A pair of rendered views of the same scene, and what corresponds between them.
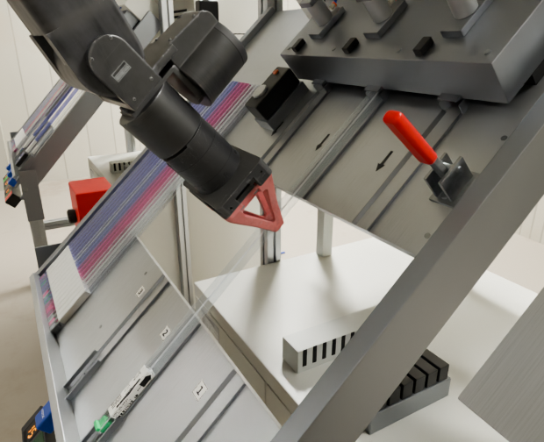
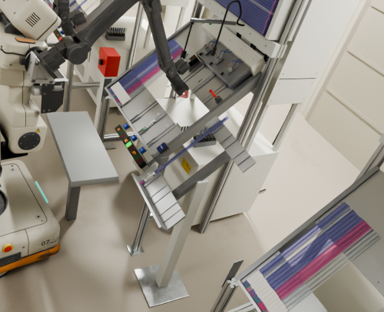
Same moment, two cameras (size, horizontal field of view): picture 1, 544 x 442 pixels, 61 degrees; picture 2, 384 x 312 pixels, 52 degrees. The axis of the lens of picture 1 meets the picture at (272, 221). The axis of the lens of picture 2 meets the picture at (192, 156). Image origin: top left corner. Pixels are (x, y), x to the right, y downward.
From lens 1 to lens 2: 167 cm
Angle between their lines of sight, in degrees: 18
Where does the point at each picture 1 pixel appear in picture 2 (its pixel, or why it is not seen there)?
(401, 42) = (219, 69)
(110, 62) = (171, 71)
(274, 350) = not seen: hidden behind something
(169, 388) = (160, 124)
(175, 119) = (176, 78)
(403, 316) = (204, 119)
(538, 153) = (232, 99)
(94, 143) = not seen: outside the picture
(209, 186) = (177, 89)
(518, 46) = (234, 81)
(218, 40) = (186, 65)
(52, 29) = (165, 67)
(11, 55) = not seen: outside the picture
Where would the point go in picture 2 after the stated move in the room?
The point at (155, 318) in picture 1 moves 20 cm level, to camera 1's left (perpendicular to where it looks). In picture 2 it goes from (155, 110) to (119, 102)
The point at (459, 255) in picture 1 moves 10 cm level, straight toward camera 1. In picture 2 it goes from (215, 112) to (209, 119)
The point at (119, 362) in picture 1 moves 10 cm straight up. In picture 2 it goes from (145, 117) to (149, 102)
